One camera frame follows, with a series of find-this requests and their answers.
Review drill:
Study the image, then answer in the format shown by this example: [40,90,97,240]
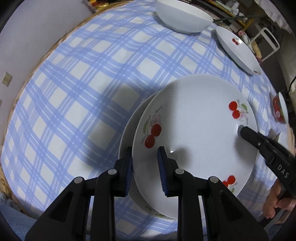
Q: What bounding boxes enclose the red patterned bowl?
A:
[273,92,288,124]

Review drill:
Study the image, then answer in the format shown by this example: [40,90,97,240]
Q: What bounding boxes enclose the cherry plate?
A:
[132,74,257,219]
[118,92,173,220]

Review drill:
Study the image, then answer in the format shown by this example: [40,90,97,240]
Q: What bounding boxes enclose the cherry pattern bowl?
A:
[215,26,262,75]

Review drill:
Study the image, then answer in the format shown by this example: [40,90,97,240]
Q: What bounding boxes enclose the large white bowl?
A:
[156,1,214,34]

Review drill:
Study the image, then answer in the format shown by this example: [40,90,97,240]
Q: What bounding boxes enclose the right hand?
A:
[262,179,295,219]

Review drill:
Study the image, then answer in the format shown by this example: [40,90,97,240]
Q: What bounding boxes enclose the blue plaid tablecloth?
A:
[0,0,290,239]

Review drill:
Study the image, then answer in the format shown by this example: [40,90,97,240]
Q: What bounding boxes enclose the white rolling cart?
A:
[247,24,280,62]

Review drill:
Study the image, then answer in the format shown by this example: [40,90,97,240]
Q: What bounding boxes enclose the yellow metal shelf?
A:
[202,1,255,30]

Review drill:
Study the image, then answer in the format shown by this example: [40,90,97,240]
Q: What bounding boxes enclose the white wall socket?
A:
[1,72,13,87]

